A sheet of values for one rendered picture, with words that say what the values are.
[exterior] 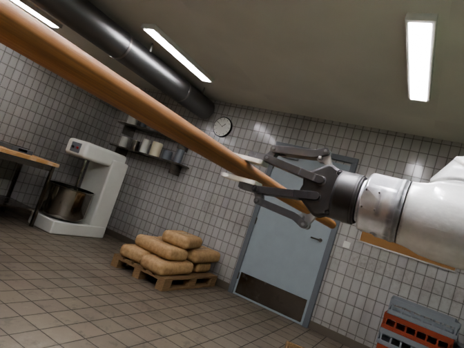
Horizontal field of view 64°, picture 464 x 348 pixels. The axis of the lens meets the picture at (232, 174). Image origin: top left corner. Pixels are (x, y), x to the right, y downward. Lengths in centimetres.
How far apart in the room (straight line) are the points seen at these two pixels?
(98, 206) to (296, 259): 298
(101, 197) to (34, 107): 164
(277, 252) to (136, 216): 247
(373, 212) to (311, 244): 430
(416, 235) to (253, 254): 458
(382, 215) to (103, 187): 543
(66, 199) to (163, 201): 143
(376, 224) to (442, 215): 8
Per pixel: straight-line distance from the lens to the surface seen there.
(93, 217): 586
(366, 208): 53
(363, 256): 473
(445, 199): 53
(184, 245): 440
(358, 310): 477
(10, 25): 32
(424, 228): 52
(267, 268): 498
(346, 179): 55
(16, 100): 608
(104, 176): 584
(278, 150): 61
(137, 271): 441
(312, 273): 481
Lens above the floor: 111
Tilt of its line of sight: 5 degrees up
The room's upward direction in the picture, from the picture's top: 18 degrees clockwise
